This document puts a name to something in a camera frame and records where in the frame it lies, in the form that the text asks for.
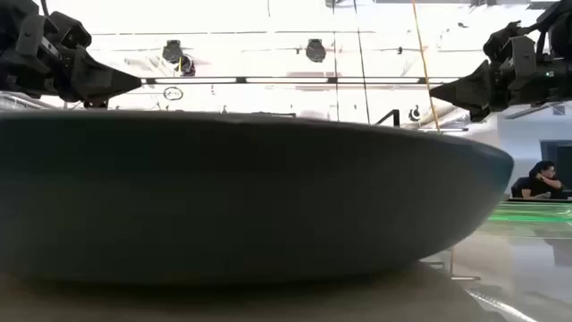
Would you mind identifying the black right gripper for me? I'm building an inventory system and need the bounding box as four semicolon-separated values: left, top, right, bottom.
429;20;572;123

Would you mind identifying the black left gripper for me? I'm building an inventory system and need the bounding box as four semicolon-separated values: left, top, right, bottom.
0;12;143;110

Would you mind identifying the teal blue plate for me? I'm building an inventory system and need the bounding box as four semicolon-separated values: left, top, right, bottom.
0;109;515;285

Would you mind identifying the dark teal door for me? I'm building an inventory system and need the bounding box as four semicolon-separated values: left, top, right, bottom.
539;140;572;189

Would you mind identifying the person at desk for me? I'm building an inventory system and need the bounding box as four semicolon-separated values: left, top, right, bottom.
520;160;565;200

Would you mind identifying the long ceiling light bar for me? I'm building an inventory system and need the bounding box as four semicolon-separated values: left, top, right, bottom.
141;76;461;86

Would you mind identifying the yellow hanging cable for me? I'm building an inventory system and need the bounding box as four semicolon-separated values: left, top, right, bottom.
410;0;442;133

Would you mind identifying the black ceiling cord reel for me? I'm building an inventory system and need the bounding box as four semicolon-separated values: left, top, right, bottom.
305;38;328;64
161;38;197;77

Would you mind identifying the black hanging cable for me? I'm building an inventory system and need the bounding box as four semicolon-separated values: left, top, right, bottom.
352;0;373;125

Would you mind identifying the thin hanging cable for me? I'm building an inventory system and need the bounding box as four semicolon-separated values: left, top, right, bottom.
331;0;341;122

